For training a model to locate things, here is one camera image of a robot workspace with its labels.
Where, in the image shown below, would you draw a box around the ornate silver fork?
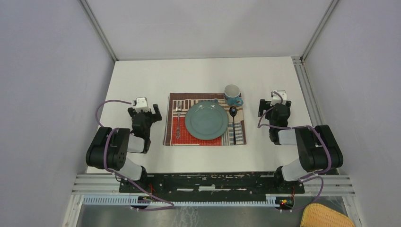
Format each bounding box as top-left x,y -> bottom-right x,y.
175,100 -> 182,139

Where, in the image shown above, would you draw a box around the black spoon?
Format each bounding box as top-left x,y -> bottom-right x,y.
229,106 -> 237,145

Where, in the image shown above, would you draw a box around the striped patchwork placemat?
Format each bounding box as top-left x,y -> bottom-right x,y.
163,93 -> 246,146

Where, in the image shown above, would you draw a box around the blue ceramic mug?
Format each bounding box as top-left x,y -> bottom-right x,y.
223,84 -> 244,106

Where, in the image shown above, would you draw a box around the teal ceramic plate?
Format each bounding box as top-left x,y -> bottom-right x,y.
184,101 -> 228,140

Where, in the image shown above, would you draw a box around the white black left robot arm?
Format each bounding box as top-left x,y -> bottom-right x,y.
86,104 -> 162,192

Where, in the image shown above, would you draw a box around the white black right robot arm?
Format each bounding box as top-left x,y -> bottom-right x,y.
258,99 -> 344,193

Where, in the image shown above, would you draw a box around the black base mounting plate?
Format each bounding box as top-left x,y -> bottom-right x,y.
137,171 -> 305,202

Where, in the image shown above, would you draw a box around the yellow woven basket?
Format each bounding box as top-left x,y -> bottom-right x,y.
300,203 -> 355,227

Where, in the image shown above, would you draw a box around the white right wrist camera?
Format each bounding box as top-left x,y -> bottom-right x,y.
270,90 -> 287,106

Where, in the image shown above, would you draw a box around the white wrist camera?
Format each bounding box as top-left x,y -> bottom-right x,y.
270,90 -> 287,106
131,97 -> 151,113

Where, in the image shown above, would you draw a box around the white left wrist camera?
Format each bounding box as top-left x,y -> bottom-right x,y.
131,97 -> 151,113

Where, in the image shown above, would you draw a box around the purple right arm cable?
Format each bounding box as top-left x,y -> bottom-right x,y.
257,92 -> 333,213

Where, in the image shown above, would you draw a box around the white slotted cable duct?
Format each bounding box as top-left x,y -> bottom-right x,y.
82,195 -> 279,208

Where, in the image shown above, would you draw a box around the aluminium frame rails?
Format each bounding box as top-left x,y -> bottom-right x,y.
62,56 -> 364,227

